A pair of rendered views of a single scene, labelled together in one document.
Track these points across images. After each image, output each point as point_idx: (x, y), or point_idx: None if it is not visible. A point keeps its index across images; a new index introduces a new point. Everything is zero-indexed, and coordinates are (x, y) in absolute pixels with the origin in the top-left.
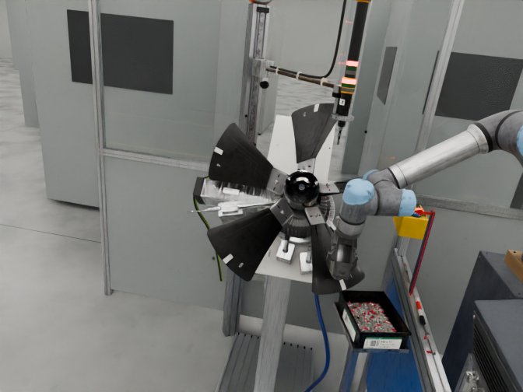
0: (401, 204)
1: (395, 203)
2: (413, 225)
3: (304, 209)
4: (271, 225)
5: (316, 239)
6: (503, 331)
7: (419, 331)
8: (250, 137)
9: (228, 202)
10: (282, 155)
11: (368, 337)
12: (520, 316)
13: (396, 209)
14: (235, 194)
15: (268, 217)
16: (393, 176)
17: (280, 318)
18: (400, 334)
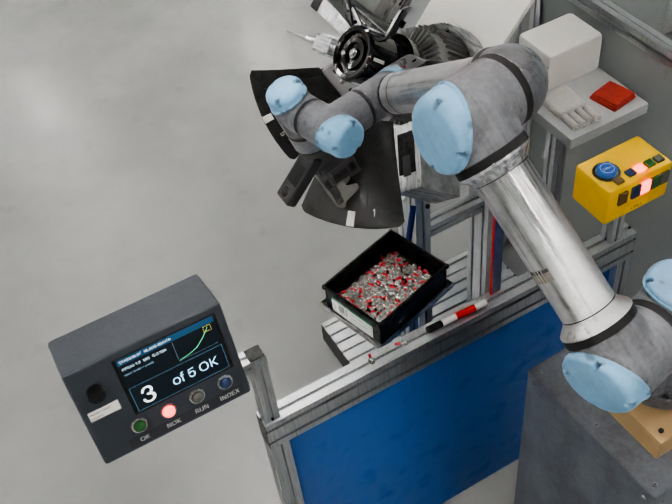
0: (316, 136)
1: (311, 131)
2: (589, 191)
3: None
4: (324, 95)
5: None
6: (146, 302)
7: (406, 334)
8: None
9: (323, 36)
10: None
11: (334, 299)
12: (178, 303)
13: (313, 141)
14: (347, 25)
15: (320, 81)
16: (378, 89)
17: (413, 239)
18: (367, 319)
